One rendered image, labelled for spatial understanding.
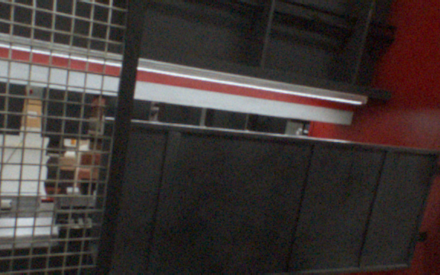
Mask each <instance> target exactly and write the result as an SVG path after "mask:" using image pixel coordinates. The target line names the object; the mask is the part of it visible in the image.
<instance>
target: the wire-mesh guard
mask: <svg viewBox="0 0 440 275"><path fill-rule="evenodd" d="M11 1H12V2H5V0H0V2H4V3H5V4H9V5H11V21H6V20H2V19H0V22H5V23H9V24H10V32H11V33H10V40H4V39H0V41H2V42H8V43H10V44H9V53H8V58H3V57H0V60H7V61H8V72H7V75H8V76H0V78H5V79H8V81H7V92H6V95H4V94H0V96H4V97H6V101H5V111H4V112H0V114H5V120H4V129H2V128H0V131H3V139H2V145H0V147H2V159H1V162H0V164H1V169H0V191H1V189H2V181H9V180H5V179H2V172H3V164H11V165H21V168H20V177H19V179H13V180H11V181H19V186H18V195H17V196H16V195H0V197H18V201H17V202H16V211H0V212H15V226H14V227H0V229H2V228H14V237H13V241H4V242H0V244H12V247H11V256H10V257H0V260H2V259H11V264H10V268H9V272H8V273H0V275H2V274H8V275H11V274H13V273H27V275H30V272H40V271H42V270H31V258H32V257H47V264H46V269H43V270H45V275H47V271H48V270H62V273H61V275H63V271H64V269H75V268H78V275H79V273H80V267H96V265H83V266H81V260H82V254H96V253H98V251H91V252H83V247H84V241H85V240H86V239H99V238H85V235H86V226H87V225H102V224H86V223H87V216H88V212H103V209H99V210H89V198H90V197H105V196H91V195H90V191H91V185H92V183H107V181H92V173H93V167H94V160H95V153H105V154H110V153H111V152H99V151H95V149H96V142H97V138H111V139H112V137H99V136H98V129H99V123H103V124H114V122H107V121H100V120H99V118H100V111H101V108H113V109H116V108H117V107H111V106H104V105H102V93H103V92H110V93H117V94H118V92H116V91H109V90H104V89H103V80H104V76H111V77H117V78H120V76H116V75H111V74H105V62H106V60H114V61H118V62H122V60H118V59H113V58H108V57H106V56H107V49H108V43H110V44H117V45H121V46H124V44H121V43H116V42H113V41H108V37H109V31H110V28H109V26H110V27H114V28H121V29H125V30H126V27H121V26H118V25H113V24H110V18H111V11H112V9H116V10H120V11H124V12H127V13H128V11H126V10H123V9H120V8H114V7H112V0H110V5H103V4H99V3H96V2H95V0H92V2H90V1H86V0H73V15H66V14H62V13H58V12H56V5H57V0H54V4H53V11H48V10H43V9H39V8H36V0H34V4H33V7H32V6H28V5H21V4H17V3H15V0H11ZM76 1H79V2H85V3H89V4H92V10H91V18H90V20H88V19H85V18H81V17H77V16H75V5H76ZM15 5H16V6H20V7H24V8H31V9H33V12H32V22H31V25H32V26H31V25H26V24H18V23H15V22H13V20H14V9H15ZM94 5H99V6H102V7H106V8H109V12H108V23H103V22H99V21H93V20H92V19H93V12H94ZM35 10H38V11H42V12H46V13H51V14H53V19H52V27H51V29H47V28H43V27H35V26H34V16H35ZM55 15H62V16H66V17H70V18H72V25H71V33H70V34H68V33H66V32H63V31H55V30H54V22H55ZM75 18H77V19H81V20H84V21H90V25H89V37H85V36H80V35H76V34H73V27H74V19H75ZM93 22H94V23H96V24H103V25H107V26H108V30H107V38H106V40H100V39H96V38H92V37H91V31H92V23H93ZM13 24H16V25H17V26H22V27H26V28H32V30H31V43H30V44H27V43H22V42H17V41H13V40H12V39H13V30H12V29H13ZM34 29H39V30H43V31H51V32H52V35H51V43H50V48H49V47H45V46H41V45H36V44H33V42H34ZM54 32H55V33H59V34H67V35H70V47H69V50H59V49H54V48H53V38H54ZM73 36H74V37H80V38H85V39H89V44H88V51H87V54H86V53H77V52H72V51H71V48H72V40H73ZM91 40H96V41H101V42H105V43H106V44H105V55H104V56H103V57H100V56H96V55H91V54H89V51H90V44H91ZM12 44H21V45H26V46H31V47H30V56H29V61H23V60H13V59H11V49H12ZM33 47H40V48H45V49H50V59H49V65H44V64H39V63H32V62H31V60H32V50H33ZM53 50H56V51H59V52H64V53H69V61H68V68H65V67H60V66H51V60H52V53H53ZM71 53H72V54H77V55H82V56H87V58H86V70H76V69H70V63H71ZM89 57H95V58H100V59H104V63H103V68H102V73H96V72H90V71H88V65H89ZM11 61H13V62H18V63H28V68H29V74H28V79H18V78H14V77H11V73H10V67H11ZM31 64H34V65H39V66H44V67H48V74H47V82H41V81H35V80H31ZM51 68H55V69H61V70H67V76H66V85H64V84H58V83H51V82H50V69H51ZM70 70H71V71H76V72H81V73H85V78H84V85H83V87H82V86H70V85H68V84H69V76H70ZM87 73H91V74H96V75H102V87H101V89H93V88H86V78H87ZM10 79H16V80H22V81H25V82H28V83H27V97H24V96H17V95H9V86H10ZM31 83H41V84H47V97H46V99H39V98H31V97H29V93H30V84H31ZM50 85H52V86H64V87H66V90H65V97H64V101H58V100H52V99H49V91H50ZM68 87H70V88H77V89H83V98H82V103H78V102H67V101H66V98H67V91H68ZM86 89H88V90H94V91H100V92H101V94H100V100H99V105H92V104H85V99H84V98H85V91H86ZM8 97H11V98H18V99H26V108H25V114H21V113H14V112H8ZM29 99H31V100H39V101H46V105H45V114H44V115H30V114H28V102H29ZM48 102H59V103H64V105H63V117H62V118H61V117H54V116H47V107H48ZM66 104H73V105H81V106H82V111H81V118H80V119H77V118H65V112H66ZM84 105H85V106H93V107H99V111H98V118H97V121H93V120H85V119H83V111H84ZM7 115H22V116H25V117H24V130H23V131H22V130H11V129H6V125H7ZM28 116H31V117H39V118H44V129H43V132H41V131H26V127H27V119H28ZM47 118H55V119H62V126H61V133H51V132H45V131H46V122H47ZM64 120H71V121H80V125H79V134H64V133H63V126H64ZM83 121H87V122H95V123H97V124H96V131H95V136H88V135H81V130H82V123H83ZM6 131H13V132H23V142H22V147H14V146H5V134H6ZM26 133H33V134H43V137H42V145H41V148H39V147H25V146H24V145H25V136H26ZM45 134H52V135H60V149H51V148H44V138H45ZM63 136H73V137H79V138H78V144H77V150H64V149H61V147H62V140H63ZM81 137H83V138H95V143H94V150H93V151H87V150H79V144H80V138H81ZM5 148H16V149H22V152H21V162H20V163H8V162H4V152H5ZM24 149H29V150H41V153H40V163H23V161H24ZM44 150H55V151H59V152H60V153H59V159H58V163H57V164H42V161H43V153H44ZM61 151H66V152H76V164H75V165H60V155H61ZM79 152H80V153H93V155H92V166H77V164H78V156H79ZM23 165H29V166H40V168H39V176H38V180H31V179H22V170H23ZM42 166H47V167H57V176H56V179H55V180H41V179H40V177H41V169H42ZM60 167H75V171H74V178H73V180H58V176H59V169H60ZM77 167H81V168H87V167H91V174H90V181H82V180H76V171H77ZM98 168H108V167H107V166H105V167H98ZM21 181H38V184H37V195H29V196H36V197H37V199H35V208H34V211H18V204H19V202H20V197H26V196H21ZM40 182H56V183H55V190H54V195H39V192H40ZM58 182H67V183H73V191H72V195H57V184H58ZM76 183H89V192H88V195H87V196H74V190H75V184H76ZM39 197H54V198H53V210H46V211H37V201H38V198H39ZM56 197H72V198H71V204H70V210H55V205H56ZM73 197H88V199H87V206H86V210H73ZM18 212H34V223H33V225H18V226H17V221H18ZM37 212H52V220H51V225H35V223H36V215H37ZM54 212H70V217H71V215H72V212H86V217H85V224H70V218H69V221H68V224H65V225H53V220H54ZM82 225H84V231H83V237H82V238H76V239H68V237H69V229H70V226H82ZM60 226H67V232H66V239H52V233H53V227H60ZM42 227H50V240H36V241H34V232H35V228H42ZM17 228H33V231H32V240H31V241H15V239H16V230H17ZM51 239H52V240H51ZM78 240H82V249H81V251H80V252H76V253H67V252H66V250H67V244H68V241H78ZM41 241H48V249H47V254H43V255H32V247H33V245H34V242H41ZM51 241H66V245H65V251H64V253H59V254H50V242H51ZM17 243H31V246H30V255H27V256H20V257H29V264H28V270H22V271H14V272H11V269H12V265H13V259H18V258H20V257H13V256H14V247H15V244H17ZM67 254H80V256H79V266H78V267H65V263H66V255H67ZM54 255H64V259H63V267H59V268H48V262H49V256H54Z"/></svg>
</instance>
